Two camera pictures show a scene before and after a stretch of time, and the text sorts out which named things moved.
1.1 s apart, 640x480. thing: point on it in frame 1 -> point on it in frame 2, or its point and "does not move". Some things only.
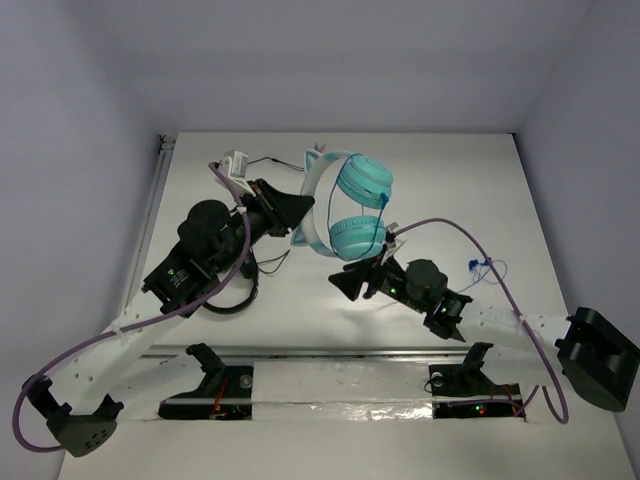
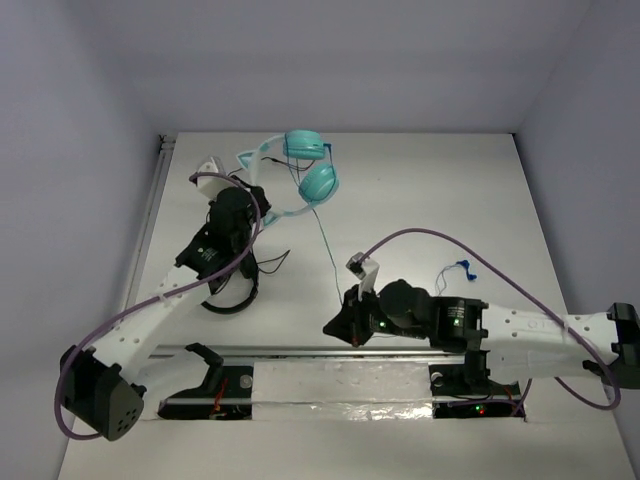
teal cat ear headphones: (364, 183) -> (319, 182)
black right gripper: (351, 281) -> (348, 325)
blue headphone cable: (494, 271) -> (319, 223)
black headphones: (249, 269) does not move
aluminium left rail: (164, 160) does not move
